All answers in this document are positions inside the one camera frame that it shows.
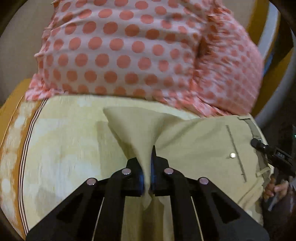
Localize beige khaki pants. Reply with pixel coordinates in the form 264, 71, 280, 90
97, 107, 270, 240

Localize person's right hand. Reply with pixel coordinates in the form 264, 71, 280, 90
263, 176, 289, 201

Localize yellow patterned bedsheet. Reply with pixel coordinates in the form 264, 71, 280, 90
1, 79, 195, 240

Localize pink polka dot pillow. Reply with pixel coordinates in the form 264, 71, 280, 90
158, 1, 264, 117
26, 1, 211, 100

